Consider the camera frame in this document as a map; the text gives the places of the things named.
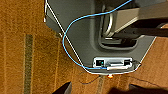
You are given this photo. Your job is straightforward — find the thin blue cable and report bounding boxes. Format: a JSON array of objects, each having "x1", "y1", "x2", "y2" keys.
[{"x1": 61, "y1": 0, "x2": 134, "y2": 71}]

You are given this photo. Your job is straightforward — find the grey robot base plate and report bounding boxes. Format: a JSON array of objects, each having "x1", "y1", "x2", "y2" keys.
[{"x1": 43, "y1": 0, "x2": 158, "y2": 77}]

